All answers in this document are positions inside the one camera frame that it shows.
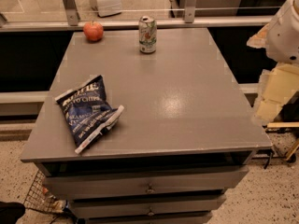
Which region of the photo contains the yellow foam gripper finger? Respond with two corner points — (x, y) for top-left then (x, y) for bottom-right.
(253, 63), (299, 124)

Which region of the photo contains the blue potato chip bag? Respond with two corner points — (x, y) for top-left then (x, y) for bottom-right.
(55, 75), (124, 154)

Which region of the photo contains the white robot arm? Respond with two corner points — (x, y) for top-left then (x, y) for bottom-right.
(247, 0), (299, 125)

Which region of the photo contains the top drawer with knob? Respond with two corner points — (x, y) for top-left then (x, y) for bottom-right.
(44, 165), (249, 200)

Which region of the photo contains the drawer with knob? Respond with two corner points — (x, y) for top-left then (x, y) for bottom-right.
(44, 165), (249, 200)
(70, 194), (226, 218)

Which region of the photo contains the grey drawer cabinet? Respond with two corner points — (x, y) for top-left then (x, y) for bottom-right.
(20, 27), (273, 224)

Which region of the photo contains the green white soda can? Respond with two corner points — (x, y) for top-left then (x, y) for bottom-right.
(138, 16), (157, 53)

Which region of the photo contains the middle drawer with knob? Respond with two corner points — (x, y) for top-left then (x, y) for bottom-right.
(70, 194), (226, 218)

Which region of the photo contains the bottom drawer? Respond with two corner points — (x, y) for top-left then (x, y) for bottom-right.
(86, 212), (212, 224)

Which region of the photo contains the red apple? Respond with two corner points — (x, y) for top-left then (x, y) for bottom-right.
(83, 21), (104, 42)

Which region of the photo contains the white machine base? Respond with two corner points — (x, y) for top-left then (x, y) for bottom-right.
(89, 0), (122, 18)

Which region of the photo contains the black object on floor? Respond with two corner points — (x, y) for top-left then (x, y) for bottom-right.
(0, 202), (25, 224)

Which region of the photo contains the metal railing frame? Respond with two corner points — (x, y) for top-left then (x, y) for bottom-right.
(0, 0), (271, 32)

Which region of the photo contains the wire mesh basket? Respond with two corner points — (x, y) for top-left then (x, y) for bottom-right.
(23, 171), (65, 214)

